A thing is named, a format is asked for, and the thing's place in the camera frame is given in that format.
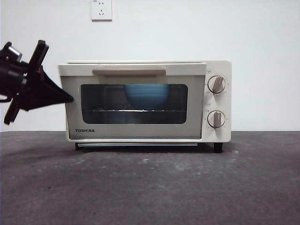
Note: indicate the blue ribbed bowl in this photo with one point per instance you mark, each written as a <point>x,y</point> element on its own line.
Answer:
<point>145,96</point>

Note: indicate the cream Toshiba toaster oven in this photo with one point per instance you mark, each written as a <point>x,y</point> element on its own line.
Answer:
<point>215,103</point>

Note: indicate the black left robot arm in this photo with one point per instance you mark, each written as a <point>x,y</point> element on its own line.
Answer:
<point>5,77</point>

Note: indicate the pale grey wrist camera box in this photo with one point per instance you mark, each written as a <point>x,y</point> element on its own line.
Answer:
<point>12,52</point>

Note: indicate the cream temperature knob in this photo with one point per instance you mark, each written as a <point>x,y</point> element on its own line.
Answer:
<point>216,84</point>

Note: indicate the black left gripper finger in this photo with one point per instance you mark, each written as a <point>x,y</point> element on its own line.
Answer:
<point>49,87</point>
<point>39,100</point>

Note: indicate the cream timer knob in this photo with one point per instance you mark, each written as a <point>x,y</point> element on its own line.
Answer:
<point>216,119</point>

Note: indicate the white wall socket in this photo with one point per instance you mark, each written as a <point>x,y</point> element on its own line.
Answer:
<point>101,10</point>

